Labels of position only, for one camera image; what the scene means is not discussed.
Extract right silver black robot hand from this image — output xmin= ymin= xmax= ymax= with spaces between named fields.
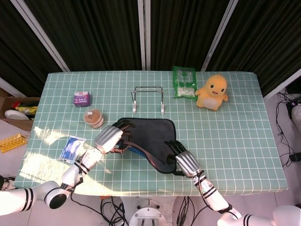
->
xmin=164 ymin=140 xmax=205 ymax=178

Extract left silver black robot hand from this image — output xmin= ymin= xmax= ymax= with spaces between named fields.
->
xmin=94 ymin=119 xmax=137 ymax=154

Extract dark grey cloth mat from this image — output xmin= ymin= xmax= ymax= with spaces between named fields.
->
xmin=111 ymin=117 xmax=177 ymax=174

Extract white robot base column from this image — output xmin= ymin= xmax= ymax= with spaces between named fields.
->
xmin=128 ymin=196 xmax=169 ymax=226

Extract clear round lidded container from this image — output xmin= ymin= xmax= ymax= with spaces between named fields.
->
xmin=83 ymin=108 xmax=104 ymax=129

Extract green checked tablecloth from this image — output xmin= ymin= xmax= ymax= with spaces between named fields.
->
xmin=13 ymin=70 xmax=289 ymax=196

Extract blue white wipes packet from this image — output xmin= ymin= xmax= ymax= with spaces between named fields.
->
xmin=57 ymin=135 xmax=87 ymax=165

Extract purple small box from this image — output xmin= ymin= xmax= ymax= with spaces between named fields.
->
xmin=73 ymin=91 xmax=92 ymax=108

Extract yellow plush duck toy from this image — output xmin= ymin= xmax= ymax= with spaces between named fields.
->
xmin=195 ymin=73 xmax=229 ymax=111

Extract green plastic snack bag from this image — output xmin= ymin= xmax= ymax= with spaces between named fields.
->
xmin=173 ymin=65 xmax=198 ymax=101

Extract yellow snack bag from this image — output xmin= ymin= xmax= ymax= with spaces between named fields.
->
xmin=15 ymin=105 xmax=38 ymax=115

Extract white paper plate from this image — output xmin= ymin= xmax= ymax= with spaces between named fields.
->
xmin=4 ymin=109 xmax=30 ymax=121

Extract yellow plastic rack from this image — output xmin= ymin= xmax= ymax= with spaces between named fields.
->
xmin=0 ymin=133 xmax=28 ymax=153

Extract cardboard box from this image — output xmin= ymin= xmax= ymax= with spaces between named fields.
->
xmin=0 ymin=96 xmax=41 ymax=131

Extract metal wire rack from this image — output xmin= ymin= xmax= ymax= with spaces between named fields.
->
xmin=130 ymin=86 xmax=165 ymax=115

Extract black cable bundle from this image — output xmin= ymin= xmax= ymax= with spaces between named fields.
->
xmin=100 ymin=196 xmax=129 ymax=226

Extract black floor cables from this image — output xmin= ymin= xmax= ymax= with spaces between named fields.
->
xmin=274 ymin=89 xmax=301 ymax=168

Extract white metal frame post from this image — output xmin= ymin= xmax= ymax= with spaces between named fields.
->
xmin=201 ymin=0 xmax=239 ymax=72
xmin=0 ymin=77 xmax=20 ymax=97
xmin=262 ymin=68 xmax=301 ymax=101
xmin=10 ymin=0 xmax=71 ymax=73
xmin=137 ymin=0 xmax=152 ymax=71

